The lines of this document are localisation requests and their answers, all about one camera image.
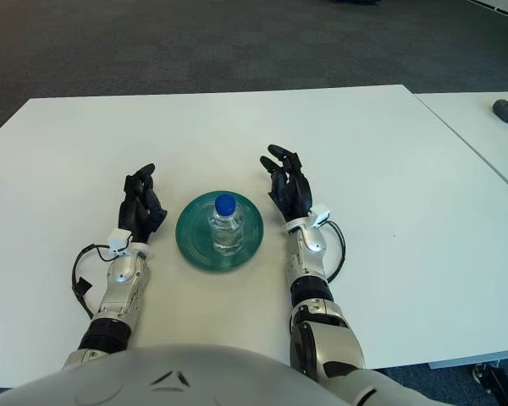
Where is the clear bottle with blue cap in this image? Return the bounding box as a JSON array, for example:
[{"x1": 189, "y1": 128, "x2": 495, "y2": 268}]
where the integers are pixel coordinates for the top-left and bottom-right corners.
[{"x1": 207, "y1": 194, "x2": 243, "y2": 257}]

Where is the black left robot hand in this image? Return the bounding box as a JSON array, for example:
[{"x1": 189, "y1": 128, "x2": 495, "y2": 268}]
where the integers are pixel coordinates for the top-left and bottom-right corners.
[{"x1": 117, "y1": 162, "x2": 168, "y2": 246}]

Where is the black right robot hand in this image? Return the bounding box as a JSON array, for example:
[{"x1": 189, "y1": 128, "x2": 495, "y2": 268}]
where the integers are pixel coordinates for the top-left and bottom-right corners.
[{"x1": 259, "y1": 144, "x2": 313, "y2": 222}]

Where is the white neighbouring table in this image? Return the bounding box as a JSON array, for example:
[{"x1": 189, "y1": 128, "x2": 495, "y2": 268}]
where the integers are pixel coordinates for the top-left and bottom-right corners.
[{"x1": 412, "y1": 91, "x2": 508, "y2": 200}]

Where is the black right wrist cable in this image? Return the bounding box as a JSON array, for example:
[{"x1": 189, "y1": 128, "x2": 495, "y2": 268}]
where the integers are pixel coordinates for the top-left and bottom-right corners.
[{"x1": 321, "y1": 219, "x2": 347, "y2": 283}]

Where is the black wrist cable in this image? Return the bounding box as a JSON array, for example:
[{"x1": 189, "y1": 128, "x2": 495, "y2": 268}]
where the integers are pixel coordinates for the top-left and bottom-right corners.
[
  {"x1": 70, "y1": 243, "x2": 119, "y2": 321},
  {"x1": 321, "y1": 219, "x2": 347, "y2": 283}
]

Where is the grey robot torso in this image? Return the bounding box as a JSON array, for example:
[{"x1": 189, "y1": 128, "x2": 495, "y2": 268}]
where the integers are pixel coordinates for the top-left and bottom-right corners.
[{"x1": 0, "y1": 343, "x2": 352, "y2": 406}]

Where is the green round plate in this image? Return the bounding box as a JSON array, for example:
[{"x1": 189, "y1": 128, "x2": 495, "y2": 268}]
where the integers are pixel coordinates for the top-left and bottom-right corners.
[{"x1": 174, "y1": 190, "x2": 265, "y2": 272}]

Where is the black table leg with caster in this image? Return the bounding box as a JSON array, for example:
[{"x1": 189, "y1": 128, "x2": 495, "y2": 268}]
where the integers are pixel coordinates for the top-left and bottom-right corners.
[{"x1": 472, "y1": 361, "x2": 508, "y2": 406}]

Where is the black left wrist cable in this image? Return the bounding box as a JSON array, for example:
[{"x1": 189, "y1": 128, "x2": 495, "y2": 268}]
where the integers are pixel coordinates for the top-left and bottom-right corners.
[{"x1": 70, "y1": 243, "x2": 119, "y2": 321}]

